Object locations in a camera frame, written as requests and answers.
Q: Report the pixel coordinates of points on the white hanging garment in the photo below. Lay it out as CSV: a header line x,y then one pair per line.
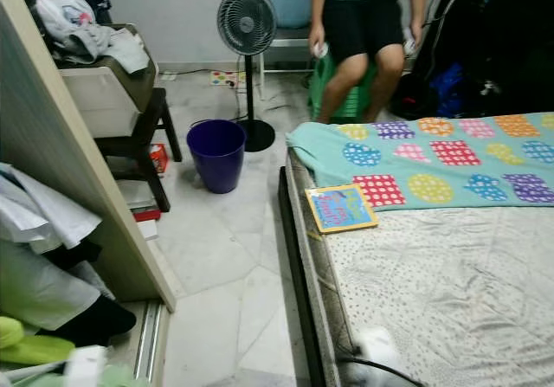
x,y
35,209

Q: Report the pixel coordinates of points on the beige sliding door wardrobe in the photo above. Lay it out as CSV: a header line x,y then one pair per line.
x,y
43,145

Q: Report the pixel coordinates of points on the pale green grey garment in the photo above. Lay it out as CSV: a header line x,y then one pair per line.
x,y
35,287

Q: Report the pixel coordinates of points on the beige seat cushion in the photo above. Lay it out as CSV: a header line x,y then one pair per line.
x,y
99,101

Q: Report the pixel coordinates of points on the dark wooden chair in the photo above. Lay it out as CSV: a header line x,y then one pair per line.
x,y
138,149

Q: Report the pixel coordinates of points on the red printed cardboard box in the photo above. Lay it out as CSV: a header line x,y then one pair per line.
x,y
158,158

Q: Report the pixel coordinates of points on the lime green cloth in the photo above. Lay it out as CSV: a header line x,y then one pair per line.
x,y
22,344

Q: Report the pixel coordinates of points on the white grey clothes pile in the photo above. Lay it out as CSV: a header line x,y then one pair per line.
x,y
86,36

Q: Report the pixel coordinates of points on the purple plastic bucket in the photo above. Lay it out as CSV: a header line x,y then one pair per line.
x,y
215,158

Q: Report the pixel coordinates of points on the white power strip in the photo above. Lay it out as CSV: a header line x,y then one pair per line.
x,y
225,79

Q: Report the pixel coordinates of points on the black standing fan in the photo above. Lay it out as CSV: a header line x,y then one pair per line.
x,y
247,22

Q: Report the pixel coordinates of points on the blue yellow children's book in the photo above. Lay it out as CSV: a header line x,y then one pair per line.
x,y
342,208

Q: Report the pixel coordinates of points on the green plastic stool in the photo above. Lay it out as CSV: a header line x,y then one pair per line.
x,y
359,101

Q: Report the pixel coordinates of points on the person in black shorts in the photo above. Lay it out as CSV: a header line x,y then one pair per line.
x,y
359,23

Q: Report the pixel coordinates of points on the teal patchwork dotted blanket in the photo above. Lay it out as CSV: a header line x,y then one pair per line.
x,y
424,153

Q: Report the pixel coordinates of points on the quilted white mattress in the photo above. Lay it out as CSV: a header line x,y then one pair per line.
x,y
450,292

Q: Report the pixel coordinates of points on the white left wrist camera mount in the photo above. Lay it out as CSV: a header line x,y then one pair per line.
x,y
86,368

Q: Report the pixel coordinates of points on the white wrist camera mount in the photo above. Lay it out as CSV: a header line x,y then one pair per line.
x,y
379,351
86,368

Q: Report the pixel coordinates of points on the silver wardrobe floor rail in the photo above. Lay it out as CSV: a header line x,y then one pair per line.
x,y
151,344

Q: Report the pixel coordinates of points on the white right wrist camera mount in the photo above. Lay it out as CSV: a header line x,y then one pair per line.
x,y
379,351

